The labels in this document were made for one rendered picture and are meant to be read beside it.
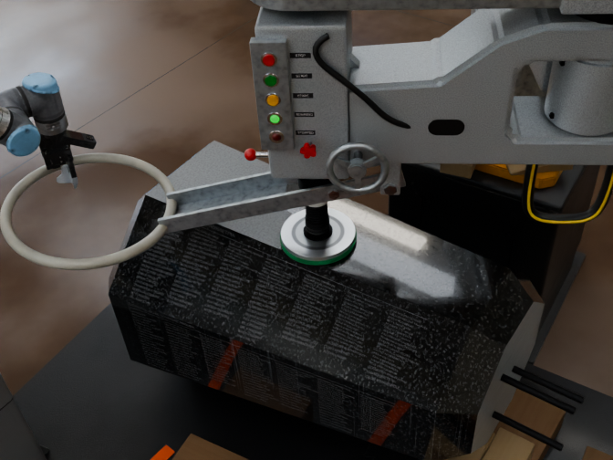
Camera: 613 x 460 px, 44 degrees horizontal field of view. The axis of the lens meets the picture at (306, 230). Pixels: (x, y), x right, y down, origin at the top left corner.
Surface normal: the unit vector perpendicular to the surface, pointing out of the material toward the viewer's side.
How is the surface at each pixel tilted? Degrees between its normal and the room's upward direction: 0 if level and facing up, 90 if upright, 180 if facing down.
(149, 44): 0
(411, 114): 90
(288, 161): 90
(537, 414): 0
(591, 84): 90
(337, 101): 90
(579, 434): 0
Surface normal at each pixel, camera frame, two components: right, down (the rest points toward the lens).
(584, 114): -0.38, 0.64
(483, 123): -0.08, 0.68
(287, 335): -0.41, -0.11
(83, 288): -0.05, -0.74
